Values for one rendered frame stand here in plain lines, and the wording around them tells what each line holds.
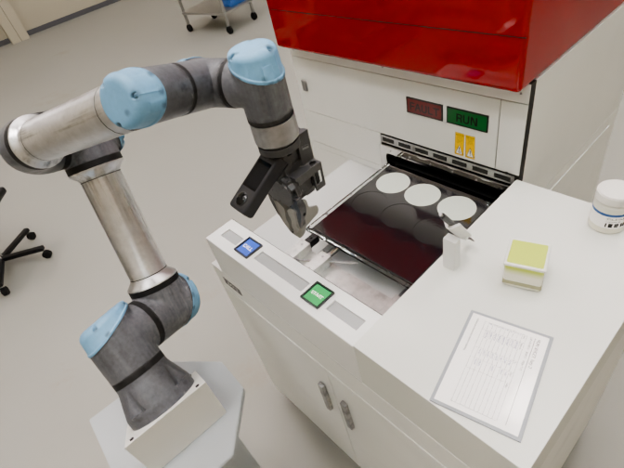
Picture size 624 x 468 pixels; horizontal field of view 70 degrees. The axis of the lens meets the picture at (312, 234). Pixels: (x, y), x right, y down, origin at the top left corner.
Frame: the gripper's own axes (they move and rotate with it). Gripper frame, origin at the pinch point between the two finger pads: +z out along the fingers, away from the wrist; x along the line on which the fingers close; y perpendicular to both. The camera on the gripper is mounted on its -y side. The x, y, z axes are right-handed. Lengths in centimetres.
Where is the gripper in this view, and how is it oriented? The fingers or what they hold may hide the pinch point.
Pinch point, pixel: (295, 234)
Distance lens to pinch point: 85.8
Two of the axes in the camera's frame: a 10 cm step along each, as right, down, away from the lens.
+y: 7.1, -5.7, 4.1
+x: -6.8, -3.9, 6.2
